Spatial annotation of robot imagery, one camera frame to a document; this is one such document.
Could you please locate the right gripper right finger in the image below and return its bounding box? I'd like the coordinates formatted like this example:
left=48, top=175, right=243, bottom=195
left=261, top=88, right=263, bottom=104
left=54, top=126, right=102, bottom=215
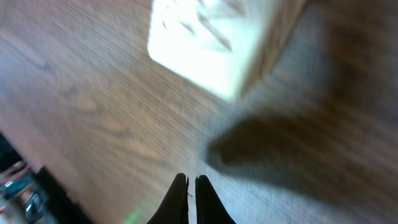
left=195, top=175, right=236, bottom=224

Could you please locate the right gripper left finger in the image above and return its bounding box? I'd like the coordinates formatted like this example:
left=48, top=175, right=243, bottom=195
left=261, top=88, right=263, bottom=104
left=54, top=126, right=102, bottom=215
left=147, top=173, right=189, bottom=224

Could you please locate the white block green side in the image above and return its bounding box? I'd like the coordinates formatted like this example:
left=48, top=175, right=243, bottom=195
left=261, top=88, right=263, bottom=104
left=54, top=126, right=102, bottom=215
left=147, top=0, right=306, bottom=101

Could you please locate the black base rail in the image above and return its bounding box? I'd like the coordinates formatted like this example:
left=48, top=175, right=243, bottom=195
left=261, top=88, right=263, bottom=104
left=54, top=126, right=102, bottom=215
left=1, top=136, right=92, bottom=224

